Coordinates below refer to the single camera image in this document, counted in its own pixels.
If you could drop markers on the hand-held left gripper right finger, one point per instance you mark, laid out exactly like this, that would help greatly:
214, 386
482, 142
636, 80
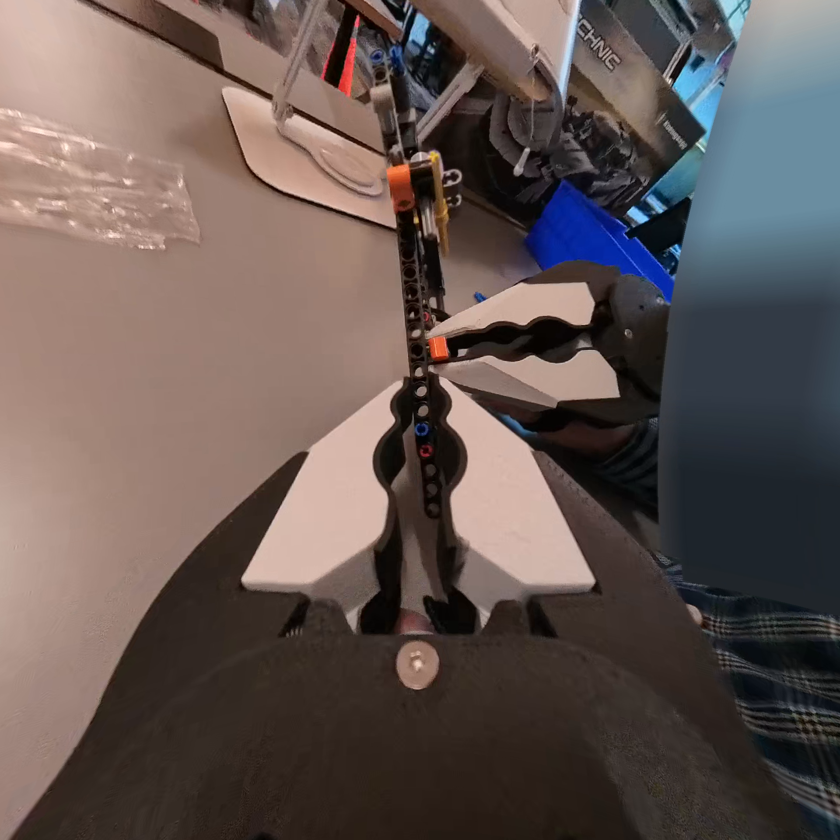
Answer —
518, 518

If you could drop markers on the blue plaid shirt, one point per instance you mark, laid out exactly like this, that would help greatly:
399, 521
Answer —
787, 689

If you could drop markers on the blue plastic bin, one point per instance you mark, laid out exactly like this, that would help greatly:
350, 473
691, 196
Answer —
590, 236

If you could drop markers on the black lego technic assembly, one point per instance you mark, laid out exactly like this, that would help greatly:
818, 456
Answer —
412, 289

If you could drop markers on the black lego set box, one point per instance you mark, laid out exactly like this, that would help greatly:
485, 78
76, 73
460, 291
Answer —
630, 118

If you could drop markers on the clear plastic bag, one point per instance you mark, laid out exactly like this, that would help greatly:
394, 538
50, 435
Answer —
92, 184

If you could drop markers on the person's right hand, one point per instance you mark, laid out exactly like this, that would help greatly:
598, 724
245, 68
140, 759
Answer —
577, 436

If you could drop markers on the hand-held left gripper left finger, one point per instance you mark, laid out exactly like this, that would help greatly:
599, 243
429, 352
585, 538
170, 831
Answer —
315, 518

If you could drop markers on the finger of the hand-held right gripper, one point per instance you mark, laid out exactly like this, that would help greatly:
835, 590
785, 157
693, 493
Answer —
544, 384
531, 303

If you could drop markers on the white monitor stand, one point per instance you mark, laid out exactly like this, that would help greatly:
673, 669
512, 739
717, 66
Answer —
295, 151

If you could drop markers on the orange lego connector piece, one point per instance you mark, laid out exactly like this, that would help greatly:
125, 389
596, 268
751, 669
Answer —
438, 348

